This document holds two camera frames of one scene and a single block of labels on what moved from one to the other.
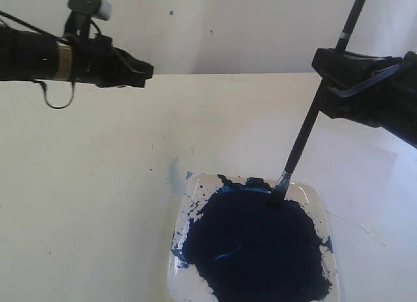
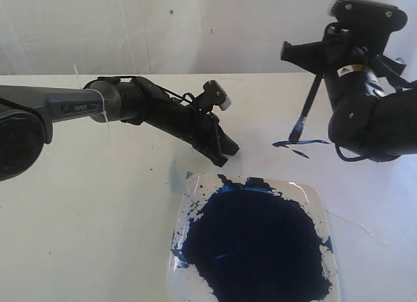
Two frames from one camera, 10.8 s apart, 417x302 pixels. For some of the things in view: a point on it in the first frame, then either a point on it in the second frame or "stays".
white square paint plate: x=229 y=244 stays
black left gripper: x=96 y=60 -> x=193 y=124
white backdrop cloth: x=234 y=30 stays
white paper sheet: x=369 y=177 stays
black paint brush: x=315 y=109 -> x=300 y=122
